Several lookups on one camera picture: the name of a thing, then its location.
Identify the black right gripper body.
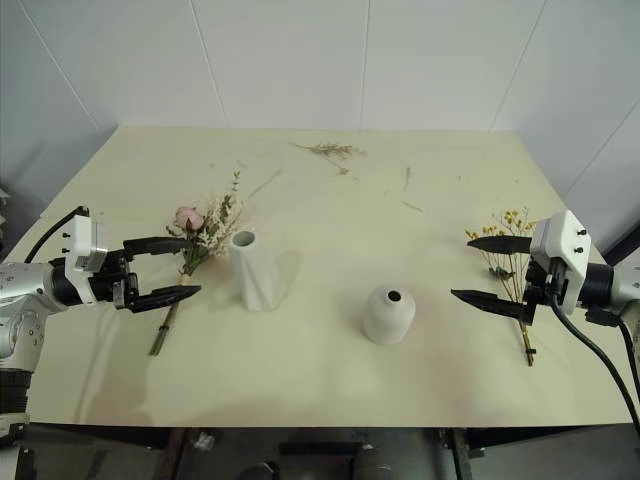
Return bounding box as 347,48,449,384
519,253,570,327

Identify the tall white twisted vase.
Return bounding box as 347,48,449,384
228,230,279,313

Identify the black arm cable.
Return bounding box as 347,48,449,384
23,205,90,264
547,272,640,429

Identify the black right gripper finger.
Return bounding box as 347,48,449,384
450,288,532,322
466,235,534,256

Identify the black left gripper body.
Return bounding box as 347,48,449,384
89,248,141,312

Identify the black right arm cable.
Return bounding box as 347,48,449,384
547,272,640,429

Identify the black metal table frame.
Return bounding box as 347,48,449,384
164,424,640,480

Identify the dried twig sprig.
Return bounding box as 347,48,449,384
288,141,369,177

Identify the yellow dried flower bunch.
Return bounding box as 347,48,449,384
464,206,539,368

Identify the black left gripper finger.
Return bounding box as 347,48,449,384
122,236,194,259
129,284,203,314

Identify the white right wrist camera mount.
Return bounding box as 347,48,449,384
529,209,593,314

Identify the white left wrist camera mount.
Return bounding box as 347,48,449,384
63,214,109,304

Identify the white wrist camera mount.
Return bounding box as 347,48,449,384
529,209,593,314
63,214,109,304

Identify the round white ceramic vase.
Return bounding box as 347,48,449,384
361,284,418,347

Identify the pink rose dried bouquet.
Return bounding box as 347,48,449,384
147,170,247,358

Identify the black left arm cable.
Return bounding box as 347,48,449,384
23,205,90,264

